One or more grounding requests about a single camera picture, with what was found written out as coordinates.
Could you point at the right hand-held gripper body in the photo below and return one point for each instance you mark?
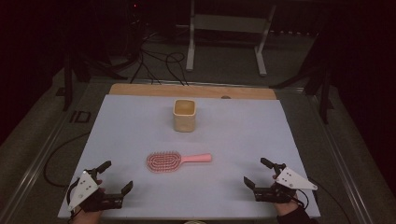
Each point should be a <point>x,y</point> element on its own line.
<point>295,180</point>

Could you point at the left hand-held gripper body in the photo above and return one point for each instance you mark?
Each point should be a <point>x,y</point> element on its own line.
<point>85,186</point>

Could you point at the pink hairbrush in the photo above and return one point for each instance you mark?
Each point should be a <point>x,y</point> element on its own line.
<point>165,161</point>

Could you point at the beige square cup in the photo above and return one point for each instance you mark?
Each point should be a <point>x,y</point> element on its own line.
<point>184,119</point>

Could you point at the person's right hand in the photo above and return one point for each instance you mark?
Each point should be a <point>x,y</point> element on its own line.
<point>286,207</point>

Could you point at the person's left hand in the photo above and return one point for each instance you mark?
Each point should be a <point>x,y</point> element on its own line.
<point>87,217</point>

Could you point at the white table mat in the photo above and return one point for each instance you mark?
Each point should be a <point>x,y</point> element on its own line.
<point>218,133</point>

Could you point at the black stand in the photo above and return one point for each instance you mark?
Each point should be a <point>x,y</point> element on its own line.
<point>67,84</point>
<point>323,93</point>

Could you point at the white metal stand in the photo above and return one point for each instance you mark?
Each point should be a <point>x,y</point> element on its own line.
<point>190,40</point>

